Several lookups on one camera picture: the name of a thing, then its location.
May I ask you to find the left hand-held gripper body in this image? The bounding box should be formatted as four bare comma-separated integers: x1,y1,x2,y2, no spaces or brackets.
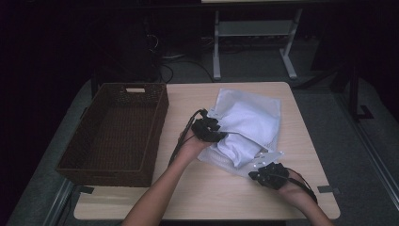
191,108,222,143

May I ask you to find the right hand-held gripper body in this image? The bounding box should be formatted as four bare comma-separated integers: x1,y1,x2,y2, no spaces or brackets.
252,151,290,191

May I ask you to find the white garment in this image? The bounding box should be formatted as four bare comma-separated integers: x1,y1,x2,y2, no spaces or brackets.
215,101,280,169

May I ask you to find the white mesh laundry bag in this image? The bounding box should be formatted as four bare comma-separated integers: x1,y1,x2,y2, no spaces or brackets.
197,88,282,179

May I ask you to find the brown woven basket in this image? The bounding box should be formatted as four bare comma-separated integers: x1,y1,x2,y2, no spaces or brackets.
56,82,169,188

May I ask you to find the person's left hand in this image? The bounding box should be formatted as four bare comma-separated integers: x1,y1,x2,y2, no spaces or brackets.
177,129,213,161

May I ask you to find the person's right hand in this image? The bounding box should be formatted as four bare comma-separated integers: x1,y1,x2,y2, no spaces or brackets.
277,172,315,209

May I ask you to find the desk with white metal legs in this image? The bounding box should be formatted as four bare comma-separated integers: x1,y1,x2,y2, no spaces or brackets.
200,0,333,81

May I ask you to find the black metal stand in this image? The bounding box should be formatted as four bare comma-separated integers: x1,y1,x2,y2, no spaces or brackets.
349,67,375,121

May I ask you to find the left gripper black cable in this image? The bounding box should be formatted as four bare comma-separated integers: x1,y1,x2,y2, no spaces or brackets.
168,108,205,168

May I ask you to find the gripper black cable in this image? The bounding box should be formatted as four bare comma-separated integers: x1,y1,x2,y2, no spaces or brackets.
168,108,205,168
283,168,318,205

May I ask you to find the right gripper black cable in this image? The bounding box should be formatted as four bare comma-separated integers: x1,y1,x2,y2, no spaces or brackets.
283,168,318,205

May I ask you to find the black floor cable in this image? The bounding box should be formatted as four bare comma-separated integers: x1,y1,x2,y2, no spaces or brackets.
160,59,215,83
159,63,174,84

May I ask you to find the metal floor rail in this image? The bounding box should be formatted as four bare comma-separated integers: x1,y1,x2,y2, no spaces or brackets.
42,178,75,226
334,93,399,203

